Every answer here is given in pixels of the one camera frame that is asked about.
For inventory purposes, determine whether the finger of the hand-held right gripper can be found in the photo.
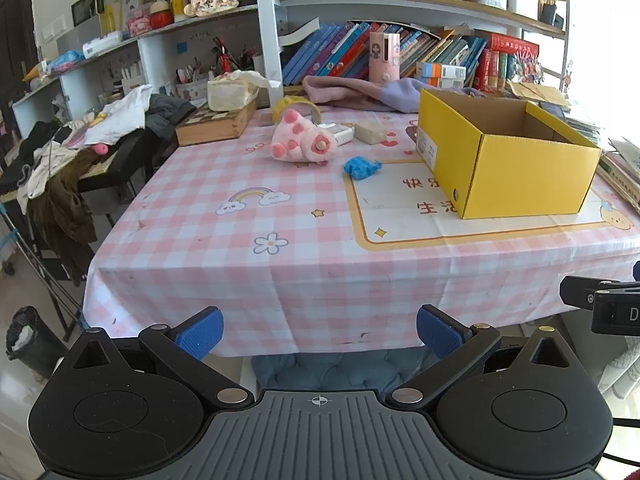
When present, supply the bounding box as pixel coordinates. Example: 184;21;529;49
560;275;621;309

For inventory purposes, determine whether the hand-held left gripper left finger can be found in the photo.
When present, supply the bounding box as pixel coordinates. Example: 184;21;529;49
59;306;253;407

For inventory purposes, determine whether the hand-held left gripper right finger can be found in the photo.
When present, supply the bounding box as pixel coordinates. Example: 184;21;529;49
386;304;583;407

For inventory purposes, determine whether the yellow cardboard box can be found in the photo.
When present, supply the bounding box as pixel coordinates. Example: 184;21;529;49
416;88;602;220

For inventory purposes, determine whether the blue glove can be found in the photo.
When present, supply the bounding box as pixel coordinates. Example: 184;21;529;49
342;156;382;180

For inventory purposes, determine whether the beige rectangular block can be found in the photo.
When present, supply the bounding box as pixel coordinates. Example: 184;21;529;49
354;121;390;146

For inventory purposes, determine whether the pink plush paw toy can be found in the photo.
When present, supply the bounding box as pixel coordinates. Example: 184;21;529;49
270;108;338;163

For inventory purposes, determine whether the yellow tape roll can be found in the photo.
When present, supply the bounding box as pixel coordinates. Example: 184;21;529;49
272;97;322;125

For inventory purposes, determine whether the blue grey chair cushion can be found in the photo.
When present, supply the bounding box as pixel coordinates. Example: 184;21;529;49
250;347;441;396

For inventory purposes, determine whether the stack of flat books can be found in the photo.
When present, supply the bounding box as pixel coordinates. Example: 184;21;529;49
595;137;640;216

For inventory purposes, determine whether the stack of loose papers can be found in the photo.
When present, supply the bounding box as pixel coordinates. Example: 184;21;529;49
537;100;601;146

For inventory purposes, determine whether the black trash bin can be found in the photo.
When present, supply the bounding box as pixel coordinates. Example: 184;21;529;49
6;306;63;378

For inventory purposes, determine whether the brown garment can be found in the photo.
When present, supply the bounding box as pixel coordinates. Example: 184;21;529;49
27;147;101;286

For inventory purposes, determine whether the brown paper envelope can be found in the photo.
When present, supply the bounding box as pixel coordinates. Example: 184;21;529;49
505;80;571;106

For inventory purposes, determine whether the wooden chessboard box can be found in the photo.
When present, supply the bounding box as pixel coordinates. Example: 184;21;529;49
175;97;258;147

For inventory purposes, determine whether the grey garment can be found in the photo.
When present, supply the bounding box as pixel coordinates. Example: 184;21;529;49
145;92;197;140

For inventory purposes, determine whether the colourful acrylic figure stand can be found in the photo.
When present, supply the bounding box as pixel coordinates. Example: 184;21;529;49
507;52;543;83

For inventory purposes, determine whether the white shirt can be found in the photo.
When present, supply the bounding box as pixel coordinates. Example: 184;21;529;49
82;84;153;148

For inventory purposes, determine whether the row of red books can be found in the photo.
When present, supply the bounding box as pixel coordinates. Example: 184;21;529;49
472;49;508;92

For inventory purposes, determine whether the cream tissue pack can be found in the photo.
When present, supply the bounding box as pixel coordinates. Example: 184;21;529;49
206;70;283;112

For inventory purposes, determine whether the orange and white carton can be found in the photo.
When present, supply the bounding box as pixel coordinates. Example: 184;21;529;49
415;76;465;90
416;61;467;80

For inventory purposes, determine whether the black clothing pile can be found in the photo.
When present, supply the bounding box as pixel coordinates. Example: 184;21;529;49
0;120;71;196

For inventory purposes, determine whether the pink and purple cloth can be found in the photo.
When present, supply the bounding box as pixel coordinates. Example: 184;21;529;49
301;75;488;113

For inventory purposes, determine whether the thick red dictionary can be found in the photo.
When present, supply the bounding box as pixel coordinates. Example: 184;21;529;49
487;32;541;56

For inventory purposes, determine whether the pink cartoon bottle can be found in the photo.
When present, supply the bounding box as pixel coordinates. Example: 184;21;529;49
369;31;401;83

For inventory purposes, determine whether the row of leaning books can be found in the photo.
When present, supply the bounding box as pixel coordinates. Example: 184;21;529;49
281;21;488;88

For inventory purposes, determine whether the white long box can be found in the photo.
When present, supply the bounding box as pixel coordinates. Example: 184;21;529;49
82;31;124;59

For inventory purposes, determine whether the white bookshelf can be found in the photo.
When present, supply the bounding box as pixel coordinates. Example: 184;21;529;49
10;0;571;141

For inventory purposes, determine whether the red round jar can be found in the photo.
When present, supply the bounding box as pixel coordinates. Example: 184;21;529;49
150;0;175;31

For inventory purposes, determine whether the black picture frame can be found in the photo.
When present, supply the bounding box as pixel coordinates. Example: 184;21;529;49
71;0;106;28

